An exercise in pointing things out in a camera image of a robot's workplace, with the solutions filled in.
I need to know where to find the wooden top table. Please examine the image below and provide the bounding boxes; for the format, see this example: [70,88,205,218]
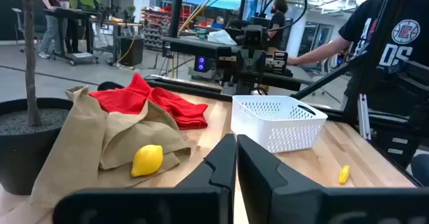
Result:
[90,17,143,64]

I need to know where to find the red cloth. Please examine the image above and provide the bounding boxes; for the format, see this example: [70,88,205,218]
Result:
[88,72,209,131]

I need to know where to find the black standing desk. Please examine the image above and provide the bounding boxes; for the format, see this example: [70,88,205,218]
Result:
[43,7,101,66]

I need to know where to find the dark grey desk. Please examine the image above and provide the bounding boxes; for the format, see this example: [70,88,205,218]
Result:
[160,36,242,59]

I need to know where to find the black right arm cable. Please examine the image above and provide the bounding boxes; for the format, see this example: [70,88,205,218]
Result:
[257,0,308,32]

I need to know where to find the computer with purple lights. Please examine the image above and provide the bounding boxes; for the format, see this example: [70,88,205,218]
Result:
[194,55,215,73]

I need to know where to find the yellow toy lemon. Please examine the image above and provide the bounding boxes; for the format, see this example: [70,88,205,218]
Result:
[130,144,164,178]

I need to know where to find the black box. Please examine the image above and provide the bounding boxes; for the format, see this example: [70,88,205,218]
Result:
[119,36,145,66]

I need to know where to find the person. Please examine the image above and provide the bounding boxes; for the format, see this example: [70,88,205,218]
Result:
[267,0,289,50]
[287,0,429,117]
[38,0,68,60]

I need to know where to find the white plastic bag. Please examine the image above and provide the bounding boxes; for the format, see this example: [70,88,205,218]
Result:
[206,29,238,46]

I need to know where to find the shelf with red bins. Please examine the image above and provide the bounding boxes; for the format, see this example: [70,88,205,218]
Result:
[140,5,194,50]

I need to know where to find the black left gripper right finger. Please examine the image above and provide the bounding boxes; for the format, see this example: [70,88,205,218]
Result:
[237,133,429,224]

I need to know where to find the black pole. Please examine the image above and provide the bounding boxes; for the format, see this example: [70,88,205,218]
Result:
[168,0,186,39]

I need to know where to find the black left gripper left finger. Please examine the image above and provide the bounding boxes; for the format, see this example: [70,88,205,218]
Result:
[52,133,237,224]

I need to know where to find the white perforated plastic basket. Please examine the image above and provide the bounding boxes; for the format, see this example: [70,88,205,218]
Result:
[230,95,328,154]

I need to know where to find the silver aluminium extrusion bar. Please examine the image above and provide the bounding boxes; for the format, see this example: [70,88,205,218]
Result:
[357,93,372,141]

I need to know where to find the small yellow toy pepper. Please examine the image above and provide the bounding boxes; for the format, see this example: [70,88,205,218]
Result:
[338,164,351,185]

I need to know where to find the brown paper bag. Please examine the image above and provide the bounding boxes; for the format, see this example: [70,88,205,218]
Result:
[29,85,192,209]

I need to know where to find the black aluminium table frame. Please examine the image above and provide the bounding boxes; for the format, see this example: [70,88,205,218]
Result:
[97,0,429,188]

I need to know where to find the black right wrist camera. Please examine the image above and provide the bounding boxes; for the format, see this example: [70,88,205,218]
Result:
[241,24,266,49]

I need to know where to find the green plant in black pot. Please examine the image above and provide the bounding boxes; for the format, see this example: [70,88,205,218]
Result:
[0,0,101,196]

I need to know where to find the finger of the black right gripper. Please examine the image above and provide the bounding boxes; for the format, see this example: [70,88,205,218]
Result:
[256,61,268,84]
[246,61,257,84]

